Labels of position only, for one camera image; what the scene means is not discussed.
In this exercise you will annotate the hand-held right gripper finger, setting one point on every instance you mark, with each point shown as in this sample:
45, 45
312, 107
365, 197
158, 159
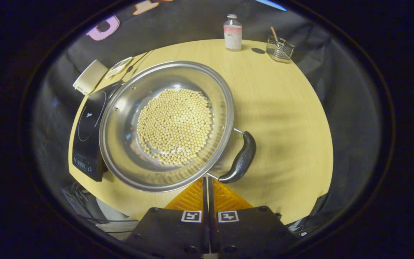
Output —
205, 216
211, 216

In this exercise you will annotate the pile of yellow soybeans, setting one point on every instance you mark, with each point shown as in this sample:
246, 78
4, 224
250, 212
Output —
174, 126

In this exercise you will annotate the black induction cooktop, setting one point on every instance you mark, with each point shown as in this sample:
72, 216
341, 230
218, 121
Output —
90, 126

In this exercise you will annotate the white divided dish with beans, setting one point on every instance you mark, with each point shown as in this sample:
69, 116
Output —
119, 67

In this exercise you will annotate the white toaster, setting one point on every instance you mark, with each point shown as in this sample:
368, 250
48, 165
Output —
90, 77

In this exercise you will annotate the clear bottle pink label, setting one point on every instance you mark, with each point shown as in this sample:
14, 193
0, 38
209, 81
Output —
233, 36

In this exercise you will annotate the wooden stick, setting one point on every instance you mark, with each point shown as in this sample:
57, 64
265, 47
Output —
274, 33

